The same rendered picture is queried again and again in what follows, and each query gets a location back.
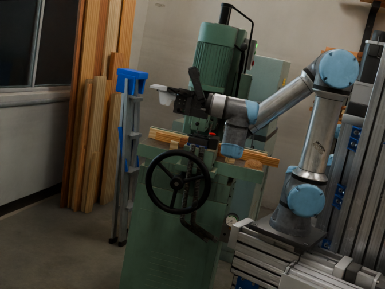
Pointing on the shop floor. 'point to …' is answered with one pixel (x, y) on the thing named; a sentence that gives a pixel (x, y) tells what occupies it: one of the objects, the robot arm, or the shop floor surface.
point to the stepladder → (129, 92)
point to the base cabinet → (171, 243)
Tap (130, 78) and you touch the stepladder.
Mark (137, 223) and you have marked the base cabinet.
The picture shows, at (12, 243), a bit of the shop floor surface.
